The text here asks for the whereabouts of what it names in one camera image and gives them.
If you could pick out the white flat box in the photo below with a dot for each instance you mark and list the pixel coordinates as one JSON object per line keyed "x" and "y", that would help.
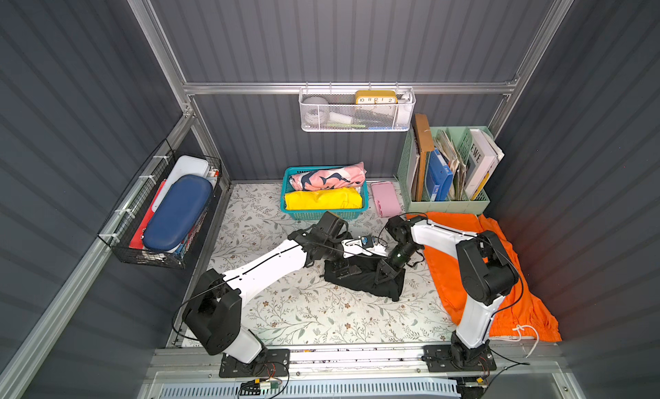
{"x": 185, "y": 165}

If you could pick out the aluminium front rail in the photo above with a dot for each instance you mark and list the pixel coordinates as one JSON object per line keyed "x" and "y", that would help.
{"x": 398, "y": 370}

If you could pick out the navy blue oval case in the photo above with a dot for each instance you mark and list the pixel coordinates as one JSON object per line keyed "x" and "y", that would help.
{"x": 177, "y": 214}

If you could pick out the mint green file organizer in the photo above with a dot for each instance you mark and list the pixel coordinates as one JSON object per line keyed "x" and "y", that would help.
{"x": 423, "y": 200}

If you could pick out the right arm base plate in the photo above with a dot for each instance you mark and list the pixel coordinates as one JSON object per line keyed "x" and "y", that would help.
{"x": 446, "y": 358}

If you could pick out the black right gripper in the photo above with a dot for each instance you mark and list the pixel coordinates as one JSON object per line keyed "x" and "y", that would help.
{"x": 388, "y": 267}

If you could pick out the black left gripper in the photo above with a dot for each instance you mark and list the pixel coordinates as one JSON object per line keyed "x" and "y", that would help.
{"x": 356, "y": 247}

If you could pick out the teal plastic basket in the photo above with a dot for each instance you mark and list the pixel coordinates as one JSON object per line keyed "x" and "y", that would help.
{"x": 316, "y": 214}

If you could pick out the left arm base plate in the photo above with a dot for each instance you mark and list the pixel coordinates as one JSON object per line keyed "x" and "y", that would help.
{"x": 270, "y": 363}

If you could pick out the roll of tape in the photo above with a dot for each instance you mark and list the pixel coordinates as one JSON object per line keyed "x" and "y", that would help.
{"x": 314, "y": 111}

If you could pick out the yellow clock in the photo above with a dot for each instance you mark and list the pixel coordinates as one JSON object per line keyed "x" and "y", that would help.
{"x": 376, "y": 97}

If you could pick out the black shorts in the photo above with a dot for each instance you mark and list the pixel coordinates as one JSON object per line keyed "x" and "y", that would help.
{"x": 366, "y": 274}

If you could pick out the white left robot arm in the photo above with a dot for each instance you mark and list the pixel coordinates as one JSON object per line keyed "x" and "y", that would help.
{"x": 214, "y": 311}

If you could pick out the yellow folded cloth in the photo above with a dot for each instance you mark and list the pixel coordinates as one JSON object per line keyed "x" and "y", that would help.
{"x": 333, "y": 199}

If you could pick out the blue binder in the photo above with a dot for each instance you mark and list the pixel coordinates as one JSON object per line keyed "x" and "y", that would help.
{"x": 439, "y": 177}

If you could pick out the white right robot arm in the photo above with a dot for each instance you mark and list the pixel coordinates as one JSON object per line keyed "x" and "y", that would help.
{"x": 486, "y": 273}

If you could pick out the white yellow book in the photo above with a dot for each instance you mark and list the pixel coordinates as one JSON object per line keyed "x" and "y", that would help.
{"x": 482, "y": 161}

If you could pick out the white wire wall basket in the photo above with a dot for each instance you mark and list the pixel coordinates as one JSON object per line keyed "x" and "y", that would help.
{"x": 345, "y": 116}

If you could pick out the pink patterned folded cloth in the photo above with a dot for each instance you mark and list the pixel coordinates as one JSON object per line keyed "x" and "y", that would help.
{"x": 351, "y": 176}

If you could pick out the pink plastic case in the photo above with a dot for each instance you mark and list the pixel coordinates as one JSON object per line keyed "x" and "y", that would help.
{"x": 385, "y": 199}

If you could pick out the orange shorts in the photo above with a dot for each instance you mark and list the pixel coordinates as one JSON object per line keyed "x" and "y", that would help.
{"x": 520, "y": 307}

